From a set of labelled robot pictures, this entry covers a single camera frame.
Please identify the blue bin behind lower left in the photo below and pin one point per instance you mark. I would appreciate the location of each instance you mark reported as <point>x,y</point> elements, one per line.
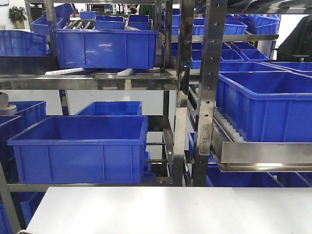
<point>112,108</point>

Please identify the stainless steel shelving rack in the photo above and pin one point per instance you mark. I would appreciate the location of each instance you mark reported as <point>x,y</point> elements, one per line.
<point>190,132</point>

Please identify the blue bin upper shelf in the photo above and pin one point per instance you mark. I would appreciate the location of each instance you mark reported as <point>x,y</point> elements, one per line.
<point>108,49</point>

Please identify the large blue bin lower left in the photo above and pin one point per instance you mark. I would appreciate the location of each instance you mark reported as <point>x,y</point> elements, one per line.
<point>82,149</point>

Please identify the large blue bin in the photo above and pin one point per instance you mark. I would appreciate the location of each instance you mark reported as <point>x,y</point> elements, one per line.
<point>267,106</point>
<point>82,149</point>

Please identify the large blue bin right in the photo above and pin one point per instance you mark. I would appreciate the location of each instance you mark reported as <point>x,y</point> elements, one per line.
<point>267,106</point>

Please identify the blue crate far left top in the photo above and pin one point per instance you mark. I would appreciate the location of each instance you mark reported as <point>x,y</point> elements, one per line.
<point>22,44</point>

